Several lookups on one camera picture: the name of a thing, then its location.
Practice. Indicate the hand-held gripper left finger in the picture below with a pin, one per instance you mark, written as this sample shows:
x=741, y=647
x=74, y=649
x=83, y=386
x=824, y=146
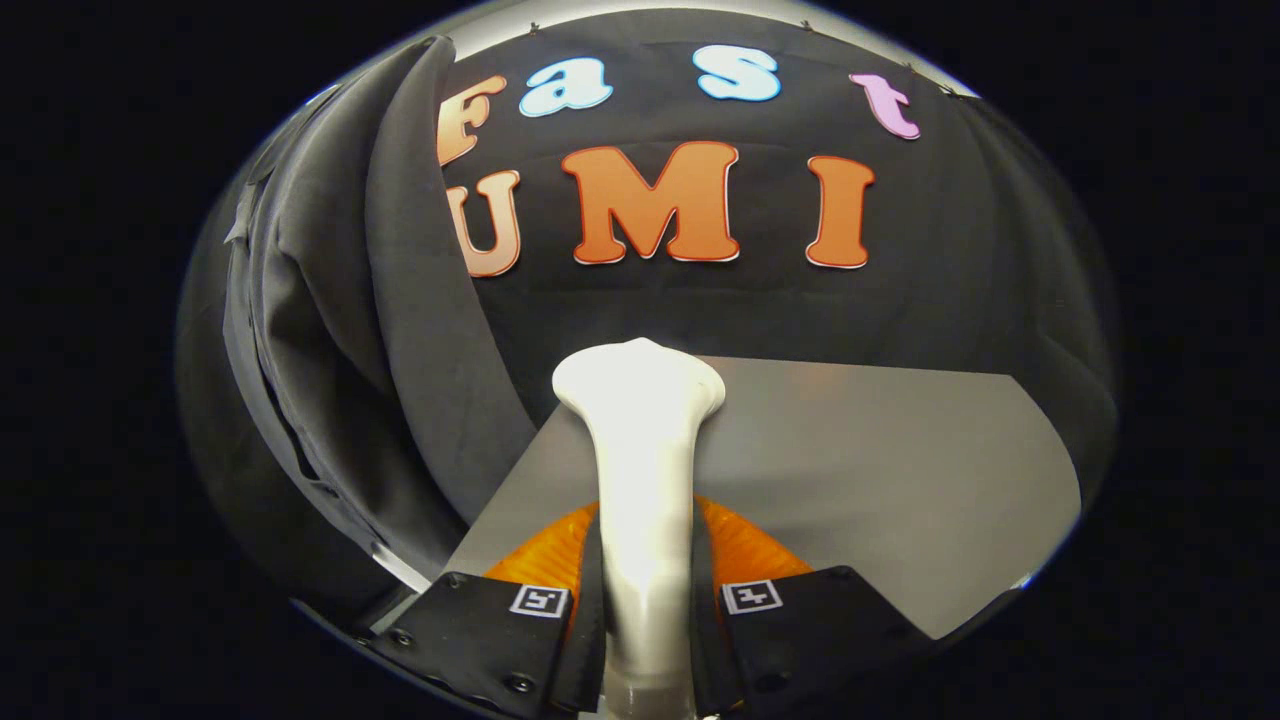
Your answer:
x=470, y=640

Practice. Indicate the grey cabinet with drawers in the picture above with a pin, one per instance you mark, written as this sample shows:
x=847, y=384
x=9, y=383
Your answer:
x=850, y=450

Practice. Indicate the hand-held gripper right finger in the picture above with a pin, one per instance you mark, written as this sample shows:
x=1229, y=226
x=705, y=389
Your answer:
x=820, y=630

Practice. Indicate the grey button-up shirt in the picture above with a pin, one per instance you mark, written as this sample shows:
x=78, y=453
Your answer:
x=350, y=350

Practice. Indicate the white garment steamer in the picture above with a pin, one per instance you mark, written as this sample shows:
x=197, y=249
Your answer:
x=645, y=480

